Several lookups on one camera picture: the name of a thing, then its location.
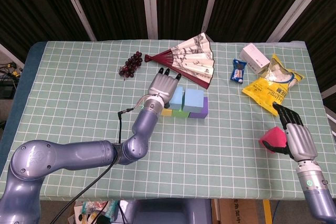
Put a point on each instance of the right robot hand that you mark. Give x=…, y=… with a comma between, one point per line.
x=300, y=142

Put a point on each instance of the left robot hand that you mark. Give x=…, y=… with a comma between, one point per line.
x=164, y=86

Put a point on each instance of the light blue foam cube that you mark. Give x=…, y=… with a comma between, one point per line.
x=193, y=100
x=177, y=98

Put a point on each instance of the yellow foam cube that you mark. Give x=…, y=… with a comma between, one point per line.
x=166, y=112

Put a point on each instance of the pink foam cube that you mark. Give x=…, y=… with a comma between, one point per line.
x=274, y=136

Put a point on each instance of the green foam cube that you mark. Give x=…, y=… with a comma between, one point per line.
x=181, y=114

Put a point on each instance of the purple foam cube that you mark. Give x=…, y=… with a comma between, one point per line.
x=203, y=111

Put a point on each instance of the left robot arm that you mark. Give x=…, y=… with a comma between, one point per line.
x=78, y=153

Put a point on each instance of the dark red grape bunch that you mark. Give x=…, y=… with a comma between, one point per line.
x=131, y=64

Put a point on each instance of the painted paper folding fan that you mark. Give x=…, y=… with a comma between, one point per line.
x=194, y=56

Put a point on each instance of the yellow snack bag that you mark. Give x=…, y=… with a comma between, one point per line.
x=273, y=90

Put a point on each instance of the blue cookie packet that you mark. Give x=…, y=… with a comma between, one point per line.
x=238, y=72

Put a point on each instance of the green checkered tablecloth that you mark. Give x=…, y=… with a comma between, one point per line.
x=78, y=90

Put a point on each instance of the brown cardboard box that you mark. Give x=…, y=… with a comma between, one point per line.
x=239, y=212

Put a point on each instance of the white cardboard box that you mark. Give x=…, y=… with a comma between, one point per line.
x=254, y=57

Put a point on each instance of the grey blue robot torso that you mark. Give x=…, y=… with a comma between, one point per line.
x=168, y=212

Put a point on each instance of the blue table pad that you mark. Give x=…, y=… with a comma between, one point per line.
x=23, y=77

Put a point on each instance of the colourful printed package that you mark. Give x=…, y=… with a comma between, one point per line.
x=92, y=208

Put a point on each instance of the white metal frame post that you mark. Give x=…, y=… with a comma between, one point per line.
x=296, y=6
x=211, y=1
x=150, y=3
x=77, y=6

